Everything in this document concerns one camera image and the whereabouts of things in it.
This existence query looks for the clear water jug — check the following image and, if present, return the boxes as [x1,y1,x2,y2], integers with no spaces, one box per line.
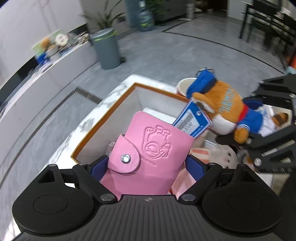
[137,0,155,32]

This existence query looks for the grey trash bin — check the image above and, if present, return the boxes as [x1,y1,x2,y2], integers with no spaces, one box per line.
[89,28,122,70]

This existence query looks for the small brown teddy bear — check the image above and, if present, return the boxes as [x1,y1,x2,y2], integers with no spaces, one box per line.
[38,38,50,50]

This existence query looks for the long-leaf potted plant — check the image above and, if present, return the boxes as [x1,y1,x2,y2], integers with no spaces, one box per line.
[81,0,126,30]

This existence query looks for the brown bear plush blue outfit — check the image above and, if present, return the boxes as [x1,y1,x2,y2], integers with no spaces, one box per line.
[186,67,289,143]

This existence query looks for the white plush toy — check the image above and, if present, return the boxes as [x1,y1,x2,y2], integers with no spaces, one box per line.
[192,139,255,172]

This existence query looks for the marble television console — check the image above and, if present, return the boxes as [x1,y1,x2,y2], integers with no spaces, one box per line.
[0,42,100,123]

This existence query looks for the blue card tag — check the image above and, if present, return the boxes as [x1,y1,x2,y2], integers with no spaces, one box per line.
[173,100,213,139]

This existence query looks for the round white hand fan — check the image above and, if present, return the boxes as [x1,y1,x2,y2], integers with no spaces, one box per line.
[55,34,68,45]

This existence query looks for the pink leather wallet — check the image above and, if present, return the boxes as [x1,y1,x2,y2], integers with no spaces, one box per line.
[100,111,193,196]

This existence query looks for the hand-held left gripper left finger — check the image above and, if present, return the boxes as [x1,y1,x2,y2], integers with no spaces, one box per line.
[37,156,117,203]

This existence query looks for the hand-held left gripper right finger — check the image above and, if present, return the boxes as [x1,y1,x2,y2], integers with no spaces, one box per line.
[179,155,258,205]

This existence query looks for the black dining chair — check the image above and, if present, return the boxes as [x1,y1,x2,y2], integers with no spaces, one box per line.
[239,0,296,61]

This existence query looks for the orange cardboard storage box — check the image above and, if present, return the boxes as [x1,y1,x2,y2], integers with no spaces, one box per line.
[70,82,232,195]

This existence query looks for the green picture board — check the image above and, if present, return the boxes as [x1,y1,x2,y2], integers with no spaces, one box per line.
[31,29,62,56]

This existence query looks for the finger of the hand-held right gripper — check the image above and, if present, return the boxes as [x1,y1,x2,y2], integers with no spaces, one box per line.
[252,74,296,109]
[216,120,296,173]

